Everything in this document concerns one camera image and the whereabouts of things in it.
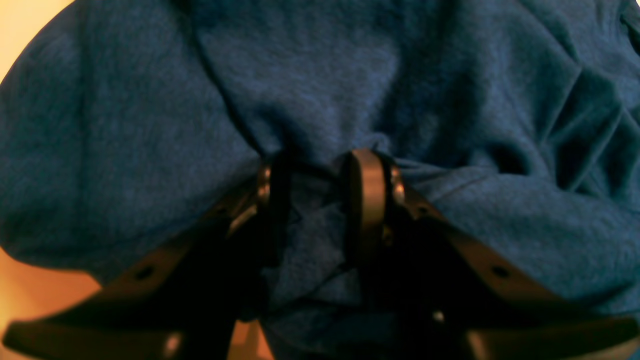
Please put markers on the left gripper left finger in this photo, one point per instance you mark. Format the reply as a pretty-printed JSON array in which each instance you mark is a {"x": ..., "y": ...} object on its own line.
[{"x": 181, "y": 301}]

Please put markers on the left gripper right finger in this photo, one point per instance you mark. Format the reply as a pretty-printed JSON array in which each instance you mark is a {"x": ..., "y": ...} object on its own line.
[{"x": 456, "y": 298}]

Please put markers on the dark blue t-shirt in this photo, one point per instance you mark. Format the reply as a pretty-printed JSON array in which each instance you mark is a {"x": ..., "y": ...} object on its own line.
[{"x": 124, "y": 120}]

